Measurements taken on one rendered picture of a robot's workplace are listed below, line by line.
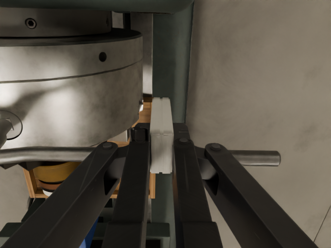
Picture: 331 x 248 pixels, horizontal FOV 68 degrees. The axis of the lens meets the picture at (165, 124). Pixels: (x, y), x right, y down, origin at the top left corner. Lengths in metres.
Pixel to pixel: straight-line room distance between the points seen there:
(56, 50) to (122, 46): 0.08
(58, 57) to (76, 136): 0.09
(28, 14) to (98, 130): 0.14
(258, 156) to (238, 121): 1.50
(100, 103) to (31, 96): 0.07
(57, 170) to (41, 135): 0.17
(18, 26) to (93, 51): 0.08
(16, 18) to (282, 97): 1.59
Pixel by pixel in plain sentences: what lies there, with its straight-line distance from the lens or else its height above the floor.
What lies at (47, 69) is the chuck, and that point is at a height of 1.22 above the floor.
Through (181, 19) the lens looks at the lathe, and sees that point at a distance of 0.93.
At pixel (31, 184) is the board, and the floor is 0.91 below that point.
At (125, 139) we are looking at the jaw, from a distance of 0.40.
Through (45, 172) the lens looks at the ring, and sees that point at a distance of 0.47.
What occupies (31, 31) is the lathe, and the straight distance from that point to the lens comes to 0.32.
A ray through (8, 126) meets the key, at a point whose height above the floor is 1.24.
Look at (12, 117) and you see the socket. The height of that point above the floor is 1.23.
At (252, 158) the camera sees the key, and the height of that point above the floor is 1.31.
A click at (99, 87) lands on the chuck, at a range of 0.30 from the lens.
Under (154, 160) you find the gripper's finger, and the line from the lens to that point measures 0.16.
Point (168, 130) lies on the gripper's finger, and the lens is 0.15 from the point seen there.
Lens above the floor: 1.47
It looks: 65 degrees down
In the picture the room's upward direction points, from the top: 176 degrees clockwise
